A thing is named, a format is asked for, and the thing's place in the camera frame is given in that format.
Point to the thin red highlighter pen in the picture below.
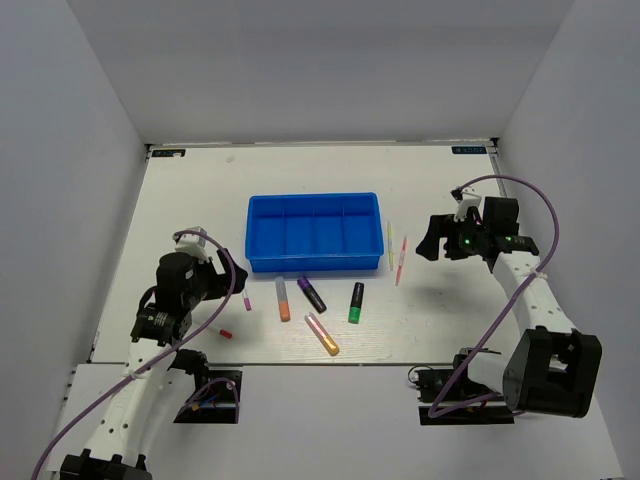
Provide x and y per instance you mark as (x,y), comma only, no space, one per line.
(401,260)

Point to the right black corner label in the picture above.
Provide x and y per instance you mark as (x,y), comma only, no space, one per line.
(468,150)

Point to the blue plastic compartment tray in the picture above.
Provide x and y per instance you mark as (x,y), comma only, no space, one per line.
(314,232)

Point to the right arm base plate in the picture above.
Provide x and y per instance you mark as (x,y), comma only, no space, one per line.
(428,381)

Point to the black corner label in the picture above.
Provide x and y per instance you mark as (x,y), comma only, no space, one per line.
(168,153)
(468,150)

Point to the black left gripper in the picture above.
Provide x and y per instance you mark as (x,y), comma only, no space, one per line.
(222,281)

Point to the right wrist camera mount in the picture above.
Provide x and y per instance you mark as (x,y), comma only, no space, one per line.
(467,198)

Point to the orange clear-cap highlighter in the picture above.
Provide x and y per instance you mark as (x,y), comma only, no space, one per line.
(282,298)

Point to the purple black highlighter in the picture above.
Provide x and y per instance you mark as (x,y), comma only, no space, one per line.
(311,294)

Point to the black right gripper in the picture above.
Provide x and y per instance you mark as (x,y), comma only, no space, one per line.
(444,226)

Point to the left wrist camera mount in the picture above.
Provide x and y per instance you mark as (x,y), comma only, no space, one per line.
(192,244)

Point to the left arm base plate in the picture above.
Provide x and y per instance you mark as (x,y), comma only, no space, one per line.
(215,399)

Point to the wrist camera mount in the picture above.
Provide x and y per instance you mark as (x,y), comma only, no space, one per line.
(192,244)
(467,198)

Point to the white pen magenta cap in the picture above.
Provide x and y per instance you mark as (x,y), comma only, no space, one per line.
(246,301)

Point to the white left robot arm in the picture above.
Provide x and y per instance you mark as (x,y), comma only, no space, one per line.
(184,279)

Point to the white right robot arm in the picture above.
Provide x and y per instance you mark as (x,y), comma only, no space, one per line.
(553,368)

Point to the yellow pink clear highlighter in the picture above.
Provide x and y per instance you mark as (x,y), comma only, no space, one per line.
(321,334)

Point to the left black corner label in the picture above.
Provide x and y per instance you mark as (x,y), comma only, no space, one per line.
(168,153)

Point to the green black highlighter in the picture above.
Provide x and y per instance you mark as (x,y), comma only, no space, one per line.
(356,303)

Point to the thin yellow highlighter pen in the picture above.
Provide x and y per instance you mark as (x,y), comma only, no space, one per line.
(390,245)

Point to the white pen red cap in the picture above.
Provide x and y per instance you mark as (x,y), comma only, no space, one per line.
(214,330)

